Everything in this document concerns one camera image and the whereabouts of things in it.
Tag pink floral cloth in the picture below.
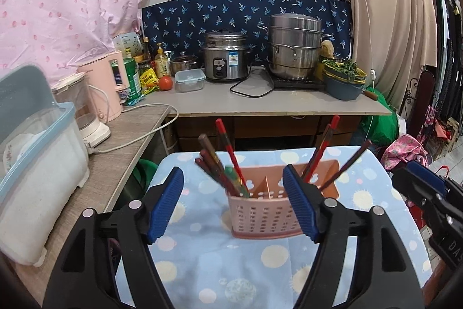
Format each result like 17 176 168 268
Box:
383 135 429 172

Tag pink electric kettle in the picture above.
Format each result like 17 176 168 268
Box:
78 50 127 123

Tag yellow dish soap bottle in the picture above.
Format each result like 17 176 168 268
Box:
155 43 171 78

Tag light blue dotted tablecloth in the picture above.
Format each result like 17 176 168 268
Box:
116 146 433 309

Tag white dish drainer blue lid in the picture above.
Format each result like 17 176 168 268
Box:
0 63 90 266

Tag black power cable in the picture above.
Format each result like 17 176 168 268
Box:
230 72 275 99

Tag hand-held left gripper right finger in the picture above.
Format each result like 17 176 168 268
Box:
283 164 425 309

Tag small steel lidded pot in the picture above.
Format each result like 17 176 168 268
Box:
170 52 199 76

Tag hanging dark clothes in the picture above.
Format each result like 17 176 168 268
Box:
423 0 463 150

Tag white floral plate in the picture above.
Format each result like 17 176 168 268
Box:
3 133 40 168

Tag white green carton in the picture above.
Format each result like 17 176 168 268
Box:
114 34 143 56

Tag green tin can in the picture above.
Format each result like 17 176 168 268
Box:
123 57 142 103

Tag black induction cooktop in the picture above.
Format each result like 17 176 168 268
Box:
269 72 326 92

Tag steel rice cooker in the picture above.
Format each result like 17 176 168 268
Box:
202 30 250 82

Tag large steel steamer pot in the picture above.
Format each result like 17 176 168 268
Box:
266 14 324 81

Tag dark wooden chair back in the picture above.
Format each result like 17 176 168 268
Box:
407 70 436 121

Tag green plastic bag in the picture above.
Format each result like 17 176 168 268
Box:
362 88 400 147

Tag green chopstick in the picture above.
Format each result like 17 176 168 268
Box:
224 166 251 196

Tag blue plastic basin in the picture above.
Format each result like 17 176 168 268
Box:
323 72 366 100

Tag green plastic basin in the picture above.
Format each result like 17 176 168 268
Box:
134 159 158 202

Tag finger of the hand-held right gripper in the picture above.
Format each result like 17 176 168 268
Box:
392 160 451 213

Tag pink perforated utensil holder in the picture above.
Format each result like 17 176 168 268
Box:
227 160 341 241

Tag glass food container blue lid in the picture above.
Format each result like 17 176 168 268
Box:
174 69 206 93

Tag white hanging cord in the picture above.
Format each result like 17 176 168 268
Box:
363 0 379 78

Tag beige curtain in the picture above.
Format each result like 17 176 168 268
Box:
318 0 438 110

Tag green leafy vegetables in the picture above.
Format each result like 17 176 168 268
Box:
322 57 368 78

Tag white power cable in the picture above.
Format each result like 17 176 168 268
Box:
89 103 179 155

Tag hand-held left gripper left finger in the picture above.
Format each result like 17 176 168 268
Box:
43 166 185 309

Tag navy floral cloth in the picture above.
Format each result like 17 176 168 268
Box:
141 0 353 69

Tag yellow snack packet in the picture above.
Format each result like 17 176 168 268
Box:
139 72 160 89

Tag red patterned chopstick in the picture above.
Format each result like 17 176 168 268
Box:
216 118 251 197

